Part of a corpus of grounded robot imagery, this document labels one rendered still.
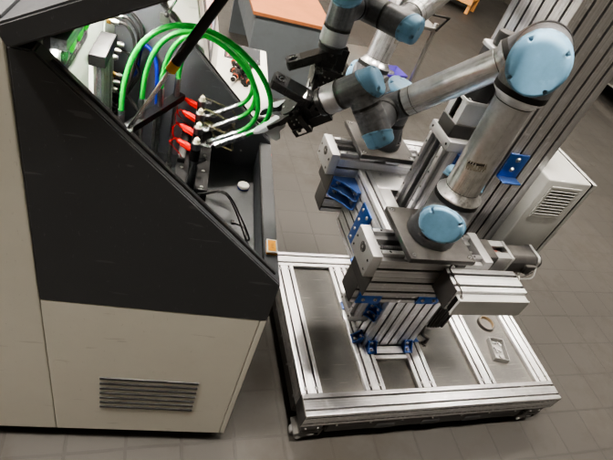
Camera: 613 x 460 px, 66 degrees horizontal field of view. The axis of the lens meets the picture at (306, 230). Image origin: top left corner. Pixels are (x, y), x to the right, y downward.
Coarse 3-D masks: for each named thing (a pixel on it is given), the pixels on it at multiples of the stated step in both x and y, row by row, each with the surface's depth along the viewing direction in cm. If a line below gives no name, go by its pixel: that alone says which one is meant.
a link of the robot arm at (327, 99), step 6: (330, 84) 116; (318, 90) 119; (324, 90) 116; (330, 90) 115; (318, 96) 118; (324, 96) 116; (330, 96) 116; (324, 102) 117; (330, 102) 116; (336, 102) 116; (324, 108) 118; (330, 108) 117; (336, 108) 117
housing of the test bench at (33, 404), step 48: (0, 0) 75; (0, 48) 76; (0, 96) 81; (0, 144) 88; (0, 192) 95; (0, 240) 104; (0, 288) 114; (0, 336) 127; (0, 384) 143; (48, 384) 145
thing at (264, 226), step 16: (256, 160) 171; (256, 176) 165; (272, 176) 156; (256, 192) 159; (272, 192) 150; (256, 208) 154; (272, 208) 144; (256, 224) 149; (272, 224) 139; (256, 240) 145; (272, 256) 129
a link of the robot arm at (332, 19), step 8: (336, 0) 118; (344, 0) 117; (352, 0) 117; (360, 0) 119; (328, 8) 121; (336, 8) 119; (344, 8) 118; (352, 8) 119; (360, 8) 122; (328, 16) 122; (336, 16) 120; (344, 16) 120; (352, 16) 121; (328, 24) 122; (336, 24) 121; (344, 24) 121; (352, 24) 123; (336, 32) 122; (344, 32) 123
